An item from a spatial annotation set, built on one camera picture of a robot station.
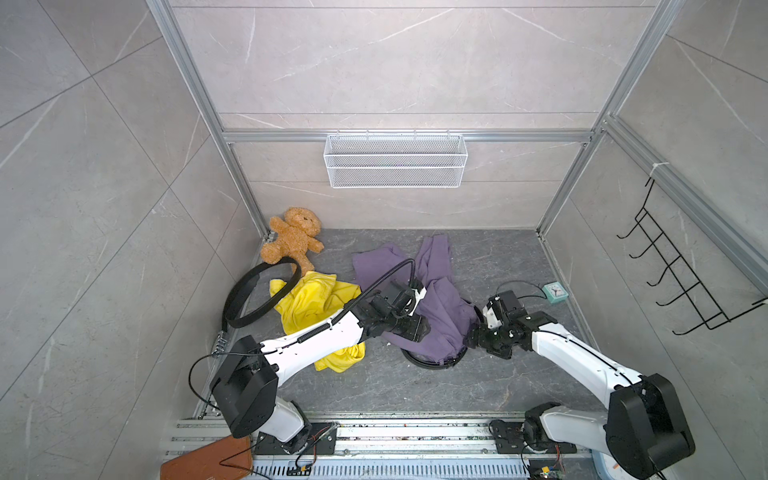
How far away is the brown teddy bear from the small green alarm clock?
0.83m

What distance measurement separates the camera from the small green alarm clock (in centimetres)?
100

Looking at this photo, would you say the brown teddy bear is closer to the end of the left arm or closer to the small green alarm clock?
the end of the left arm

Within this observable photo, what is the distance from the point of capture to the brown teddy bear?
1.04 meters
